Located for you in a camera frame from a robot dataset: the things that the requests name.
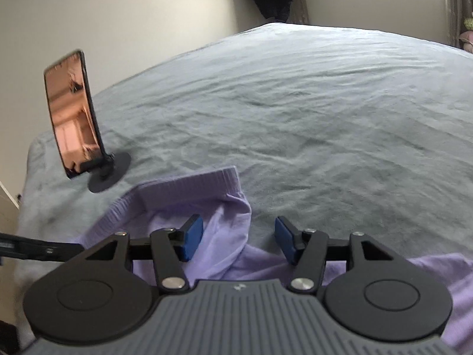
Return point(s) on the beige wooden furniture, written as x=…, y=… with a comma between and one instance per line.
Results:
x=6, y=203

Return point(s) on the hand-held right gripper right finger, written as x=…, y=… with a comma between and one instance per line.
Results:
x=285, y=238

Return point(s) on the small pink cushion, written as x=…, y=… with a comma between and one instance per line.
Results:
x=466, y=40

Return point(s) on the lilac knit top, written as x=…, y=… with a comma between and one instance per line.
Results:
x=221, y=233

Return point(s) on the smartphone with reflective screen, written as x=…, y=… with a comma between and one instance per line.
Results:
x=74, y=118

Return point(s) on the round black phone stand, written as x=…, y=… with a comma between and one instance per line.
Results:
x=111, y=173

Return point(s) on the grey curtain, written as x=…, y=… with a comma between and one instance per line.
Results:
x=456, y=3

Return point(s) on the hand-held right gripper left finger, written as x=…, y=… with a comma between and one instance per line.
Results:
x=193, y=236

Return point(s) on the bed with grey sheet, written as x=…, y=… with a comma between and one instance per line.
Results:
x=295, y=118

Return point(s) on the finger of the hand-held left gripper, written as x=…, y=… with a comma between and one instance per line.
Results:
x=61, y=251

